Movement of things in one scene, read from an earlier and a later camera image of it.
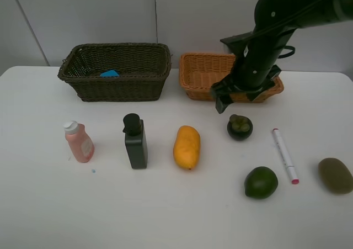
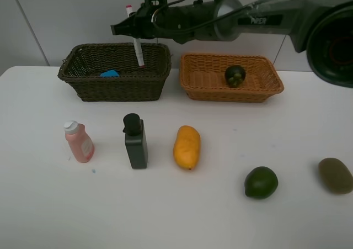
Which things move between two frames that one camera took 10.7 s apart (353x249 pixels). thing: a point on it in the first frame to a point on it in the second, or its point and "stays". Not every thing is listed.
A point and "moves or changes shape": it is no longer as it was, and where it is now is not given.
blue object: (109, 73) stays
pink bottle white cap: (81, 144) stays
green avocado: (261, 183) stays
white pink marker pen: (294, 178) to (137, 42)
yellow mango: (187, 147) stays
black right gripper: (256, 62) to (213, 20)
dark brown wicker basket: (116, 72) stays
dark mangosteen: (239, 127) moves or changes shape
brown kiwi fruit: (335, 175) stays
